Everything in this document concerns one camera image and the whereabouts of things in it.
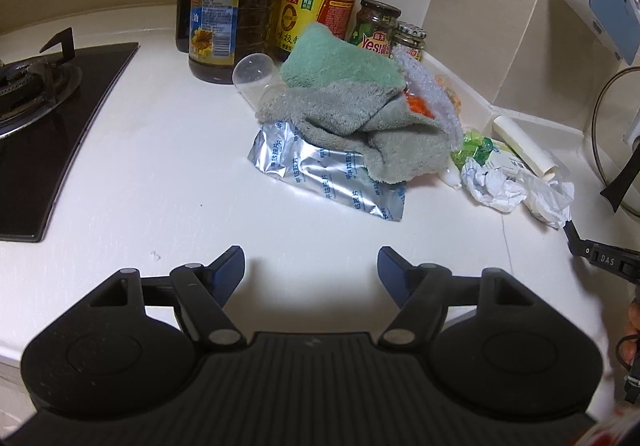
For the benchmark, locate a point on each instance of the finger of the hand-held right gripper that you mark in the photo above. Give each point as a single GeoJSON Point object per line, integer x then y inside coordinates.
{"type": "Point", "coordinates": [576, 240]}

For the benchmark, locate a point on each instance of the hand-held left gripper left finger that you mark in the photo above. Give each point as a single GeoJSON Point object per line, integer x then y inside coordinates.
{"type": "Point", "coordinates": [227, 271]}

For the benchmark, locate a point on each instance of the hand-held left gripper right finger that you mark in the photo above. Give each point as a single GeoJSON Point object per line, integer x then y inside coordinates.
{"type": "Point", "coordinates": [395, 276]}

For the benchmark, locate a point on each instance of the white paper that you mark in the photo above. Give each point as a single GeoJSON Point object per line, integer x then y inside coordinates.
{"type": "Point", "coordinates": [487, 186]}

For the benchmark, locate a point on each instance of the white cardboard tube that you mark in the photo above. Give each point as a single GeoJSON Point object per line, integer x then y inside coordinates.
{"type": "Point", "coordinates": [520, 145]}

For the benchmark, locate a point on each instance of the silver foil pouch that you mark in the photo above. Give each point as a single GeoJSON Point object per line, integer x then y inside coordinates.
{"type": "Point", "coordinates": [310, 170]}

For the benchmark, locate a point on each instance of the green plastic wrapper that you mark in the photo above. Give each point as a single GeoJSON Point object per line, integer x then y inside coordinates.
{"type": "Point", "coordinates": [472, 145]}

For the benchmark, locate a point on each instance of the green and grey cloth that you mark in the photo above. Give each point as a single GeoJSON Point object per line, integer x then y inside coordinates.
{"type": "Point", "coordinates": [340, 110]}

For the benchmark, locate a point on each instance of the clear plastic cup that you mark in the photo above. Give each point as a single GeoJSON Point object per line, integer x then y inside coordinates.
{"type": "Point", "coordinates": [252, 75]}

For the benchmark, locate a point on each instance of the white foam net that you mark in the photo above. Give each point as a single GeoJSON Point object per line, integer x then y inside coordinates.
{"type": "Point", "coordinates": [425, 75]}

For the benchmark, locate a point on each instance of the person's right hand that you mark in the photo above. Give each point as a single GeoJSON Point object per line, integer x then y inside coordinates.
{"type": "Point", "coordinates": [635, 318]}

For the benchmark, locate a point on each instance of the black glass gas stove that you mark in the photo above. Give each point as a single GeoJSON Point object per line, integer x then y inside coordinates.
{"type": "Point", "coordinates": [55, 165]}

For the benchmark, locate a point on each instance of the small checkered lid jar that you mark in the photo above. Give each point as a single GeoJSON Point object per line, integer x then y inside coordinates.
{"type": "Point", "coordinates": [407, 43]}

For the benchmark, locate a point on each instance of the green label sauce jar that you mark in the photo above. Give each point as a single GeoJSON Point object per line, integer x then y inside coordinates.
{"type": "Point", "coordinates": [372, 33]}

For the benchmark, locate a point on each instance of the blue label oil bottle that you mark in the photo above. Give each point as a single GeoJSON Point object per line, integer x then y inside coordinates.
{"type": "Point", "coordinates": [215, 25]}

